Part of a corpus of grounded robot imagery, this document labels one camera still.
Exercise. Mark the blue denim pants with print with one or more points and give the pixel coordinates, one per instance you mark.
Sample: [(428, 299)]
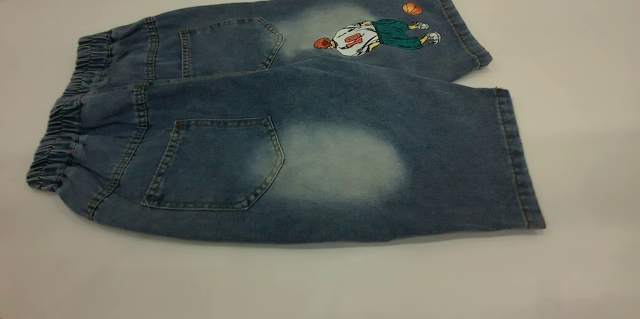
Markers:
[(350, 109)]

